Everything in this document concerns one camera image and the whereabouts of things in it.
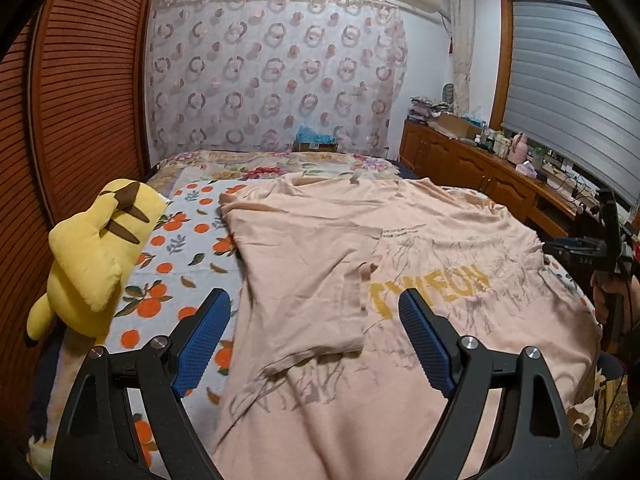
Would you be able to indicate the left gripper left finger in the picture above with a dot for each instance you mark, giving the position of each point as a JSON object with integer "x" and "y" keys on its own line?
{"x": 96, "y": 437}

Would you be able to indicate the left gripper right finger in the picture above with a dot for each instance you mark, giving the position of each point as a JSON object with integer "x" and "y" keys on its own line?
{"x": 531, "y": 437}

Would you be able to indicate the stack of folded clothes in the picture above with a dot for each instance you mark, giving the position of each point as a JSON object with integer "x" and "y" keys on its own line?
{"x": 422, "y": 109}

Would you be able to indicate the person's right hand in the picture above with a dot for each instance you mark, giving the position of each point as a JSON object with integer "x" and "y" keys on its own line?
{"x": 609, "y": 288}

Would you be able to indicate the pink jug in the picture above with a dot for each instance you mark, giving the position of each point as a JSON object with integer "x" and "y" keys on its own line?
{"x": 518, "y": 149}

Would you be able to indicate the grey window blind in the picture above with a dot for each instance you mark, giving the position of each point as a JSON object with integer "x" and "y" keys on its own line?
{"x": 572, "y": 88}

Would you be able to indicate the yellow plush toy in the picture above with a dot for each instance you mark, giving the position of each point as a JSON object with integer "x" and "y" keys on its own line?
{"x": 94, "y": 253}

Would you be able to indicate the orange-print white bedsheet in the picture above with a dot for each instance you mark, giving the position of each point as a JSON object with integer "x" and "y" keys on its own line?
{"x": 365, "y": 413}

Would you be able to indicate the wooden sideboard cabinet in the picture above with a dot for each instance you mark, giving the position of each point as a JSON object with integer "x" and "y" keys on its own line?
{"x": 448, "y": 162}

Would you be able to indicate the cardboard box on cabinet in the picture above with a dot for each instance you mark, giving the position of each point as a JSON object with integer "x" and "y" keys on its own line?
{"x": 455, "y": 126}

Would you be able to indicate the floral quilt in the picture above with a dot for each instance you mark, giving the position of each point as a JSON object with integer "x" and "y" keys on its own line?
{"x": 174, "y": 172}

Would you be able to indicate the beige tied side curtain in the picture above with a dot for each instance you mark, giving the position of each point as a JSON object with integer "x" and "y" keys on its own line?
{"x": 462, "y": 19}

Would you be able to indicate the box with blue cloth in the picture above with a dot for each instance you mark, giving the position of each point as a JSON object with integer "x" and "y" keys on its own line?
{"x": 307, "y": 140}

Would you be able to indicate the brown louvered wardrobe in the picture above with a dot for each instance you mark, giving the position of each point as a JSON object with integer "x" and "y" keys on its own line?
{"x": 71, "y": 120}

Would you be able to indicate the circle-pattern sheer curtain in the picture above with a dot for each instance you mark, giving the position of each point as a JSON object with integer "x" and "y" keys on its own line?
{"x": 251, "y": 75}

